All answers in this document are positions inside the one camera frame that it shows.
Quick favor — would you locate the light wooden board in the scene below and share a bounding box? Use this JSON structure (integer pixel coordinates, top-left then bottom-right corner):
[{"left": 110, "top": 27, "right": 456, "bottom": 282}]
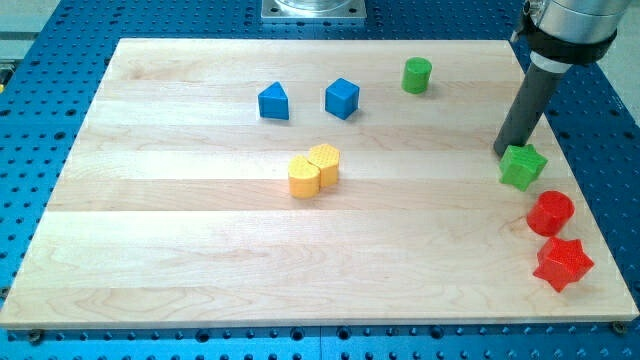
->
[{"left": 1, "top": 38, "right": 638, "bottom": 329}]

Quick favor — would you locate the red cylinder block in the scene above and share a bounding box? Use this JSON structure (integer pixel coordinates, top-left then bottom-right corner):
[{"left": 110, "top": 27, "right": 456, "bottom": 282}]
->
[{"left": 526, "top": 190, "right": 575, "bottom": 236}]

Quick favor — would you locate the blue cube block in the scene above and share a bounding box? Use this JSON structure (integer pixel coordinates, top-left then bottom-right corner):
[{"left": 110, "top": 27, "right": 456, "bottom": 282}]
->
[{"left": 325, "top": 78, "right": 360, "bottom": 120}]

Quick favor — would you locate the green star block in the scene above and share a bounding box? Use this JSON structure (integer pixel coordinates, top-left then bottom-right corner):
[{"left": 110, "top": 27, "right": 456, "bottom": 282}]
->
[{"left": 499, "top": 144, "right": 548, "bottom": 192}]

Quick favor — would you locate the red star block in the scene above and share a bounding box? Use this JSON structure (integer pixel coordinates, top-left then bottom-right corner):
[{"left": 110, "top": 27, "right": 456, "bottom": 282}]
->
[{"left": 533, "top": 236, "right": 595, "bottom": 292}]

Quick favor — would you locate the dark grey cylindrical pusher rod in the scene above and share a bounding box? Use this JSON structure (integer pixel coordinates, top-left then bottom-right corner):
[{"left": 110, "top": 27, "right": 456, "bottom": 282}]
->
[{"left": 493, "top": 52, "right": 571, "bottom": 157}]

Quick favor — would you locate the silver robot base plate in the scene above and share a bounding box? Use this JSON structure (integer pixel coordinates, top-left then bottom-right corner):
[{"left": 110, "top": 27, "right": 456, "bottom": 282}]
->
[{"left": 261, "top": 0, "right": 367, "bottom": 22}]

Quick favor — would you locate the yellow heart block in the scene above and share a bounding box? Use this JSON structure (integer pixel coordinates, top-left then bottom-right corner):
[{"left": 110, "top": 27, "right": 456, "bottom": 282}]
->
[{"left": 288, "top": 155, "right": 320, "bottom": 199}]

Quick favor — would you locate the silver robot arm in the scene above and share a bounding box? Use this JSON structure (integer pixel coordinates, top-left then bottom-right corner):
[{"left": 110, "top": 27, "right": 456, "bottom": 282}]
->
[{"left": 493, "top": 0, "right": 631, "bottom": 156}]

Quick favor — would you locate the yellow hexagon block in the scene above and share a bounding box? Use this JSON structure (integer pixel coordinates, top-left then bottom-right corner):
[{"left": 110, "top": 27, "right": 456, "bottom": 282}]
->
[{"left": 308, "top": 144, "right": 340, "bottom": 188}]

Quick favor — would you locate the blue triangle block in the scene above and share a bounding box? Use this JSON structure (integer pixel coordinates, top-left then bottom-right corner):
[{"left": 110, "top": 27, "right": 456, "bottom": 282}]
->
[{"left": 258, "top": 82, "right": 289, "bottom": 120}]

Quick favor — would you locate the green cylinder block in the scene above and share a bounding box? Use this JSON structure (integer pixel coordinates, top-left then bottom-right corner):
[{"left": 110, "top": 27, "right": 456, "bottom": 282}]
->
[{"left": 401, "top": 57, "right": 432, "bottom": 94}]

